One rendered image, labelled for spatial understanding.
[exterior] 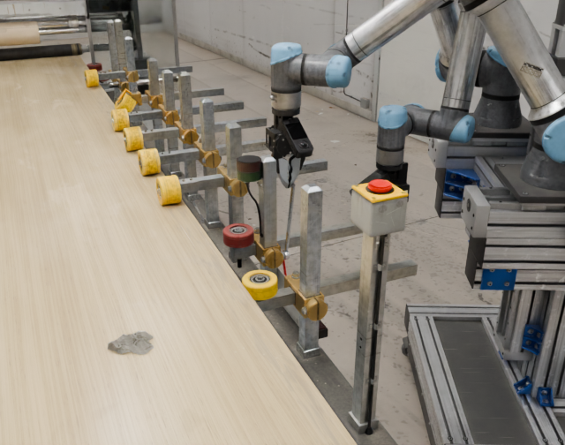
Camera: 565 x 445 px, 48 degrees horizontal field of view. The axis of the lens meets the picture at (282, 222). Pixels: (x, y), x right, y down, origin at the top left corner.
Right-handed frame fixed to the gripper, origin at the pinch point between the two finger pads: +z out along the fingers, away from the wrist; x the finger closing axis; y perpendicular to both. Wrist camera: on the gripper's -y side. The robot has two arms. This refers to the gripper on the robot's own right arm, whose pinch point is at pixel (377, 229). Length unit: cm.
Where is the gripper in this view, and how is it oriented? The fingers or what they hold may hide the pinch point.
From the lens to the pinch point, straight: 184.1
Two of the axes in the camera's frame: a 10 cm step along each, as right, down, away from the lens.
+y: 9.2, -1.7, 3.6
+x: -4.0, -4.0, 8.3
